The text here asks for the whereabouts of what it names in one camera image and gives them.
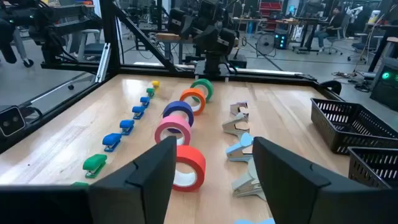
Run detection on black desk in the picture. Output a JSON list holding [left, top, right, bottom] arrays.
[[368, 24, 398, 72]]

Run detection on green tape roll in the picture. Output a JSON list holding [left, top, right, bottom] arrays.
[[190, 78, 215, 103]]

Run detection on light blue staple remover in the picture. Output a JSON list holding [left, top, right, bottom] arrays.
[[233, 217, 276, 224], [225, 133, 255, 163]]

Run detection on person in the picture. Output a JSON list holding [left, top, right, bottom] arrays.
[[313, 6, 345, 54]]

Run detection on black computer tower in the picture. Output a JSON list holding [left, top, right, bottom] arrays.
[[273, 29, 289, 50]]

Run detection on silver aluminium bracket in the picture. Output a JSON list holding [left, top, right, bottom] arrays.
[[95, 43, 111, 83]]

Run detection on grey staple remover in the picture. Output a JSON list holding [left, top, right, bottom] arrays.
[[221, 112, 251, 138], [231, 158, 267, 202]]

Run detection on purple tape roll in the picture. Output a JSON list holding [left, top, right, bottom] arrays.
[[162, 100, 195, 128]]

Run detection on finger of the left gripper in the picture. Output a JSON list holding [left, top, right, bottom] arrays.
[[202, 26, 238, 57], [169, 8, 203, 40]]

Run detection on lavender staple remover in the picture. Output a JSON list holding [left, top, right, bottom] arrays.
[[229, 101, 250, 116]]

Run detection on black computer case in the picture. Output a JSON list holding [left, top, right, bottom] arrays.
[[369, 57, 398, 111]]

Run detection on black metal table frame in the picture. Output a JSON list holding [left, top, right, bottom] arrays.
[[0, 0, 346, 153]]

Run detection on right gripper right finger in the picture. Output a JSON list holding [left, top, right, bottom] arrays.
[[252, 136, 398, 224]]

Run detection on orange tape roll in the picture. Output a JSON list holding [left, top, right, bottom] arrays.
[[179, 88, 206, 116]]

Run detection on small black depth camera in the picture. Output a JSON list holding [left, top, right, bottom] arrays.
[[0, 105, 26, 138]]

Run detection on pink tape roll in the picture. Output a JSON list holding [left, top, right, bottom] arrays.
[[154, 114, 192, 146]]

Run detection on red storage bins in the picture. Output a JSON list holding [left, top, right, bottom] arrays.
[[259, 1, 282, 18]]

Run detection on grey office chair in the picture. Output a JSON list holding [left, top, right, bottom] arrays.
[[73, 29, 106, 62]]

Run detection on red tape roll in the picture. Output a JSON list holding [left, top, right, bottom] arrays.
[[174, 144, 206, 193]]

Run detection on black floor fan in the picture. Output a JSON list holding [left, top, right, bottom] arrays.
[[256, 32, 277, 58]]

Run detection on black plastic mesh basket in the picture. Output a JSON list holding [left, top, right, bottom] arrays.
[[310, 97, 398, 156], [347, 146, 398, 190]]

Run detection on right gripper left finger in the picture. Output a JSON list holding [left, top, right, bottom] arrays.
[[0, 136, 177, 224]]

